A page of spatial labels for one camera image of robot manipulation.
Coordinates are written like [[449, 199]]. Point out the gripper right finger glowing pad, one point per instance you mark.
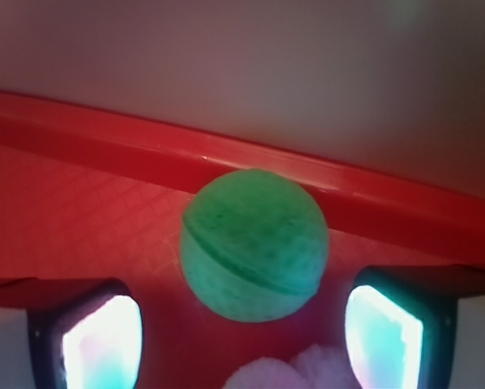
[[417, 327]]

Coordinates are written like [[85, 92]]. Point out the green dimpled ball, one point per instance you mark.
[[254, 246]]

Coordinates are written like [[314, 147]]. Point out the red plastic tray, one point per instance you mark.
[[86, 193]]

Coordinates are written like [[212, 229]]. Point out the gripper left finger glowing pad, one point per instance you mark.
[[69, 333]]

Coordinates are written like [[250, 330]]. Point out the pink plush bunny toy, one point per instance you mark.
[[315, 367]]

